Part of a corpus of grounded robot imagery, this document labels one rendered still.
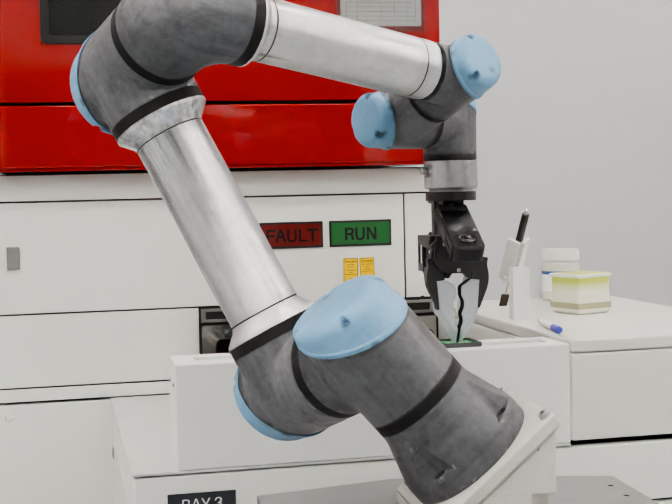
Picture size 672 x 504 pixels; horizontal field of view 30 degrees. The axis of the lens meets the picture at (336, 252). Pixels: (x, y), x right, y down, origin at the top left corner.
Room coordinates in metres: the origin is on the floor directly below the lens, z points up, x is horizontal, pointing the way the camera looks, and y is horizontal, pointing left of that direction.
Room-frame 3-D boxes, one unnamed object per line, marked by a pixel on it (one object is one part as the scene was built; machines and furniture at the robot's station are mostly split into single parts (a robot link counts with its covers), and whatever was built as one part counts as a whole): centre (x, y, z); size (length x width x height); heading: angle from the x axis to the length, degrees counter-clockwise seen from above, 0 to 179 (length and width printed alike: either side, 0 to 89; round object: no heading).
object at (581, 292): (2.11, -0.41, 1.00); 0.07 x 0.07 x 0.07; 31
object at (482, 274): (1.76, -0.19, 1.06); 0.05 x 0.02 x 0.09; 103
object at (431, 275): (1.75, -0.15, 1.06); 0.05 x 0.02 x 0.09; 103
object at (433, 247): (1.78, -0.16, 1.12); 0.09 x 0.08 x 0.12; 13
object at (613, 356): (2.09, -0.43, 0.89); 0.62 x 0.35 x 0.14; 13
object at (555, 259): (2.35, -0.42, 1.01); 0.07 x 0.07 x 0.10
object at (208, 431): (1.73, -0.04, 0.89); 0.55 x 0.09 x 0.14; 103
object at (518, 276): (2.04, -0.29, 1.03); 0.06 x 0.04 x 0.13; 13
